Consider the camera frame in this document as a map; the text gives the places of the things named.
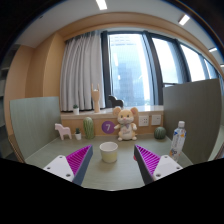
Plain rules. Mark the white wall socket left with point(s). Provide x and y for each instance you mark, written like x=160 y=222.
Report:
x=144 y=121

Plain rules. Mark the small potted plant on sill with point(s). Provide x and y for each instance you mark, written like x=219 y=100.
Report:
x=76 y=109

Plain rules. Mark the green right partition panel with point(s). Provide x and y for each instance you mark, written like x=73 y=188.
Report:
x=199 y=105

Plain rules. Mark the black horse figure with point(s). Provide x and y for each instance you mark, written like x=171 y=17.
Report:
x=115 y=102

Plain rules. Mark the beige plush mouse toy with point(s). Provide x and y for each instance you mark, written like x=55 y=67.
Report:
x=126 y=125

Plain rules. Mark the green partition panel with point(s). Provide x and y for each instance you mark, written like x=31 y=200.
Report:
x=199 y=105
x=33 y=122

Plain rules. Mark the small potted plant on desk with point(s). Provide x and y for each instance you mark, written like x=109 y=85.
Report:
x=78 y=134

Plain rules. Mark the round green ceramic cactus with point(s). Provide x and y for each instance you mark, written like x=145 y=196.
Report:
x=160 y=133

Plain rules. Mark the purple round number sign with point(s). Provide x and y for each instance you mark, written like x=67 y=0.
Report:
x=108 y=127

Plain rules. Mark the green left partition panel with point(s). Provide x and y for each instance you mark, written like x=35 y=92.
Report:
x=33 y=122

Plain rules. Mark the wooden hand sculpture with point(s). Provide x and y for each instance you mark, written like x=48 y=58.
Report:
x=95 y=94

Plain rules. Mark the white wall socket right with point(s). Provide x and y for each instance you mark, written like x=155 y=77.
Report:
x=156 y=120

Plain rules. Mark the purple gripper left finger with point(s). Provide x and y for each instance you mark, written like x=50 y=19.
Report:
x=72 y=167

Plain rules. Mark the grey white curtain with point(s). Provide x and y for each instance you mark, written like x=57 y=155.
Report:
x=81 y=70

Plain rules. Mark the pale yellow paper cup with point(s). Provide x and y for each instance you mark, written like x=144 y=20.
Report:
x=109 y=151

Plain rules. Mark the pink wooden horse figure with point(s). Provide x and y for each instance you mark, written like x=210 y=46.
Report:
x=63 y=130

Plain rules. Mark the clear plastic water bottle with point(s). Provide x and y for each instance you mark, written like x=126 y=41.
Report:
x=178 y=140

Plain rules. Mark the white wall socket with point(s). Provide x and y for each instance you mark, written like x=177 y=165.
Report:
x=156 y=120
x=144 y=121

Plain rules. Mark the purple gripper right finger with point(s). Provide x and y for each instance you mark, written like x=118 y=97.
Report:
x=152 y=166

